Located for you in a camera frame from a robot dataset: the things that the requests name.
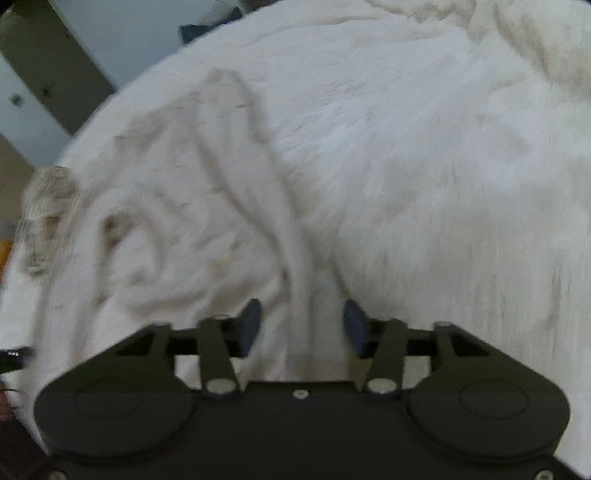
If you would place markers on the dark blue cloth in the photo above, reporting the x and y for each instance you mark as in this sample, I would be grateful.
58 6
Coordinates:
198 30

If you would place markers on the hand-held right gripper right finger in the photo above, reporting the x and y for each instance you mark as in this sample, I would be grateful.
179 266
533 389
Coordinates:
355 325

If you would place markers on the olive grey door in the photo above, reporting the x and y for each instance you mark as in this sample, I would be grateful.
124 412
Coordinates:
51 69

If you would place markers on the white plastic bag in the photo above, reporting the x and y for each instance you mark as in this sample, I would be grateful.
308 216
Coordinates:
221 14

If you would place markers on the cream fluffy blanket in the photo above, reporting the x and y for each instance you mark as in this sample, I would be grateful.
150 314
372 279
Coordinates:
531 41

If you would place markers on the white fluffy bed blanket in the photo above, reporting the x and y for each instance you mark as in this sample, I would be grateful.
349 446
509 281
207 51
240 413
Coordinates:
415 184

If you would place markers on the wall switch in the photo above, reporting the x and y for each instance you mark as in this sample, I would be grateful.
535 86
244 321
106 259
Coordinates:
16 99

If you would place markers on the beige dotted pajama pants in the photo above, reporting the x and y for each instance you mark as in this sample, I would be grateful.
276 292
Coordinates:
184 221

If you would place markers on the orange box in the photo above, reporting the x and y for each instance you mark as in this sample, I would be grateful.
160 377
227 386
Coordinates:
2 251

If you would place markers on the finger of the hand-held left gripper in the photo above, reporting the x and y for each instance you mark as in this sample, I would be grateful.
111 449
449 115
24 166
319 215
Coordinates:
14 354

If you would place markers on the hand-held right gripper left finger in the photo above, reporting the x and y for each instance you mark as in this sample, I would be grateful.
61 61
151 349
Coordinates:
249 323

